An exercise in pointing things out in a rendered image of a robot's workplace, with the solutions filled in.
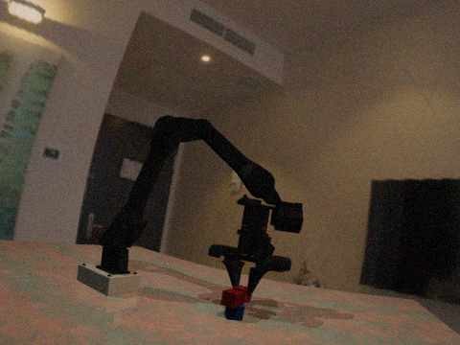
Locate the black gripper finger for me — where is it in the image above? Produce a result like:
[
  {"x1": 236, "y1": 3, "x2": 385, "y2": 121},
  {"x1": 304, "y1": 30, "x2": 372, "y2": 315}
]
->
[
  {"x1": 247, "y1": 267, "x2": 272, "y2": 296},
  {"x1": 221, "y1": 261, "x2": 245, "y2": 287}
]

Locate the blue cube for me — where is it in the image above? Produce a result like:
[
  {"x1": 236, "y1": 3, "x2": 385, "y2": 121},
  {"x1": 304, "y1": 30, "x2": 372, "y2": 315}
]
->
[{"x1": 225, "y1": 304, "x2": 244, "y2": 321}]

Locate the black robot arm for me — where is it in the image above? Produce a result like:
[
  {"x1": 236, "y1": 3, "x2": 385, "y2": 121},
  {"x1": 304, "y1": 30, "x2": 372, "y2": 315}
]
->
[{"x1": 96, "y1": 115, "x2": 304, "y2": 275}]

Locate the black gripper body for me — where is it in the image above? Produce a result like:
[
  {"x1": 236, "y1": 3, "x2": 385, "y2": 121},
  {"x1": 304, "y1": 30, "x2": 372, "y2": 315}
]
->
[{"x1": 208, "y1": 225, "x2": 291, "y2": 272}]

